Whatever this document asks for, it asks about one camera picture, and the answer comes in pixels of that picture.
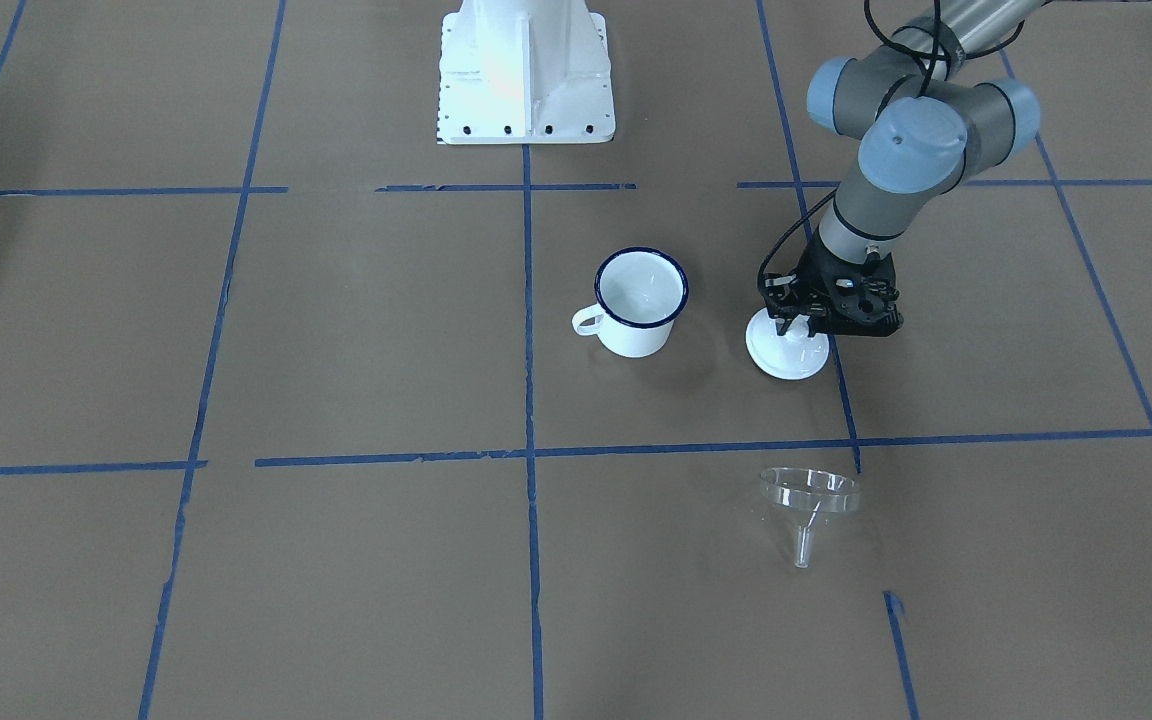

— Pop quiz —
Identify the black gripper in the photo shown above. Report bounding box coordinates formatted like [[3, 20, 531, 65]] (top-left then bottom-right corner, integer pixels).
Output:
[[758, 240, 902, 343]]

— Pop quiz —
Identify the white ceramic lid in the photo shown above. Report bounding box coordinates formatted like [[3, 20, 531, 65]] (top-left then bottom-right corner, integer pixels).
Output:
[[745, 306, 832, 381]]

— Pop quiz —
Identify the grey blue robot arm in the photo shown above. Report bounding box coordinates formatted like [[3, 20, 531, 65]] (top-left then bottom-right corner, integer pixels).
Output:
[[758, 1, 1043, 338]]

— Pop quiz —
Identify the white enamel mug blue rim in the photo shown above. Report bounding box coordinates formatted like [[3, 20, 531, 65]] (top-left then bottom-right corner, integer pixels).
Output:
[[571, 247, 690, 359]]

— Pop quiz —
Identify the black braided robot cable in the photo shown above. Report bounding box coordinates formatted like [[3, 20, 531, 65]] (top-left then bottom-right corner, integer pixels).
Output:
[[756, 0, 967, 296]]

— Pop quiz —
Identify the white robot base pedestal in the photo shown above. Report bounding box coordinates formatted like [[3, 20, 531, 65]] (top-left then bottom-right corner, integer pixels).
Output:
[[435, 1, 617, 146]]

